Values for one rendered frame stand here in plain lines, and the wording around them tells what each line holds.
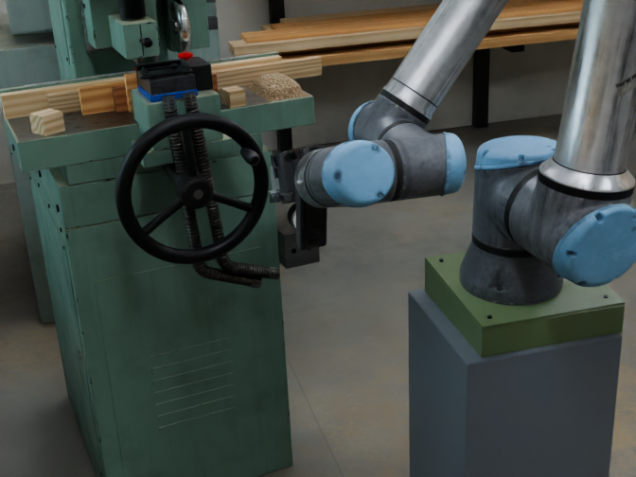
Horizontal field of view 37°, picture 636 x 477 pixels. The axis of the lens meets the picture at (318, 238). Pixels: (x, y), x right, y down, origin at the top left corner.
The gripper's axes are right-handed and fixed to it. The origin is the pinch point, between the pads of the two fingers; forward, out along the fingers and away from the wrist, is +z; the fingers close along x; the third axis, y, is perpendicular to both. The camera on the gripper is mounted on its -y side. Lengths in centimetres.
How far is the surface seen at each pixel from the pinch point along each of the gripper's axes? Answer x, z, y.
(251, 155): 1.9, 6.7, 7.9
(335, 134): -125, 271, 16
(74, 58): 22, 58, 37
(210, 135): 4.9, 20.2, 13.2
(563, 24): -214, 202, 46
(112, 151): 22.1, 30.0, 13.7
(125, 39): 15, 34, 35
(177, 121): 13.3, 9.3, 16.1
